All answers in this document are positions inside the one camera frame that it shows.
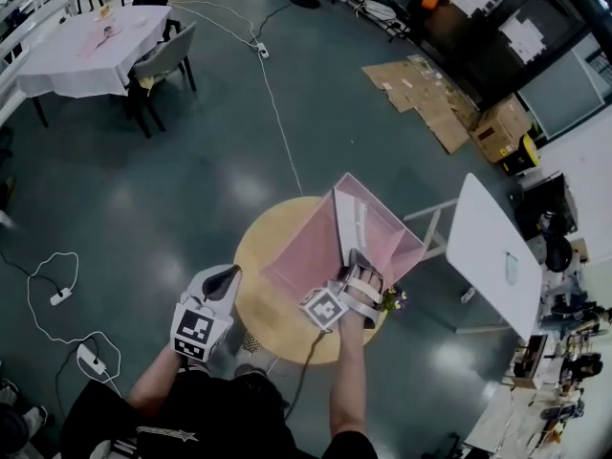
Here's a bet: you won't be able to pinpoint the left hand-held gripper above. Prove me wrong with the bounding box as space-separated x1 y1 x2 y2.
170 264 242 363

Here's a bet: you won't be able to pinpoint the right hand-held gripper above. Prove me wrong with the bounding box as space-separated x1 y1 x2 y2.
298 249 385 331

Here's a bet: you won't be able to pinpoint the pink tiered tray organizer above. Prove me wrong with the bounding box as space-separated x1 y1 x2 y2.
260 172 427 305

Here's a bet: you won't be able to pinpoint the person's left forearm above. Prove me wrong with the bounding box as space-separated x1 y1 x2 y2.
127 349 188 418

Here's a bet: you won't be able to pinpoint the person's right forearm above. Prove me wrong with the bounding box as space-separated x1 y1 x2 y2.
329 303 372 445

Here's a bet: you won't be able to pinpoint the person's right hand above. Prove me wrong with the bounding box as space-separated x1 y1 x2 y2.
345 274 383 306

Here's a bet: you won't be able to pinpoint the small potted flowers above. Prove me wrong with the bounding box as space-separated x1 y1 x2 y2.
381 285 410 313

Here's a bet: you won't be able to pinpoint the round wooden side table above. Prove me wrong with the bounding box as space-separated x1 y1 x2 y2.
232 195 389 365

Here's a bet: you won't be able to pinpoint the person's black clothing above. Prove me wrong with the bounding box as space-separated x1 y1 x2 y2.
59 373 379 459

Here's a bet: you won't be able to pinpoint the white folding table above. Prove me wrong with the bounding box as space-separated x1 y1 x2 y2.
404 173 544 341

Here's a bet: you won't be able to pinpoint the large white power strip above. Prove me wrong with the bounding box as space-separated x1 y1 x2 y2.
76 342 108 380

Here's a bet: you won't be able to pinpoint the flattened cardboard sheets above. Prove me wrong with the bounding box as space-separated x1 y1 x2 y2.
361 55 480 155

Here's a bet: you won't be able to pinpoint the brown cardboard box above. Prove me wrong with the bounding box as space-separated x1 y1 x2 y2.
469 94 534 164

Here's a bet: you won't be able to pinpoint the black equipment case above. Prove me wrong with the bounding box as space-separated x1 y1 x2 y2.
514 172 579 241

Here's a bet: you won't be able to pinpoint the yellow black bin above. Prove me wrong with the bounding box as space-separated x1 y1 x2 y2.
501 133 541 177

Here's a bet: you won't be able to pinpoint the black round helmet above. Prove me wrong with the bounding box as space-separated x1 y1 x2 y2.
544 235 573 273

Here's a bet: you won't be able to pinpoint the grey upholstered chair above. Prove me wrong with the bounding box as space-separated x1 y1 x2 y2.
125 19 199 140

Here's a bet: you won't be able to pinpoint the table with white cloth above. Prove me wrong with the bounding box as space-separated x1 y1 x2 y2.
15 3 173 129

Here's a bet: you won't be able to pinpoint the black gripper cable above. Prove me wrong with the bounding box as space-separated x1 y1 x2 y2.
285 328 332 421

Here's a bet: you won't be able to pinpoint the long white cable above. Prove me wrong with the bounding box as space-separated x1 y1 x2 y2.
169 0 305 198

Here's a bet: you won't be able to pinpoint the looped white cable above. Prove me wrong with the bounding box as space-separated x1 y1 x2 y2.
26 251 123 397

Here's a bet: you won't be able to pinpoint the black floor cable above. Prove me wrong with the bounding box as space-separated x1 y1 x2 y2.
0 251 64 296

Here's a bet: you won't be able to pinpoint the grey board white frame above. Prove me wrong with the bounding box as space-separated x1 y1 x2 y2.
517 48 606 141

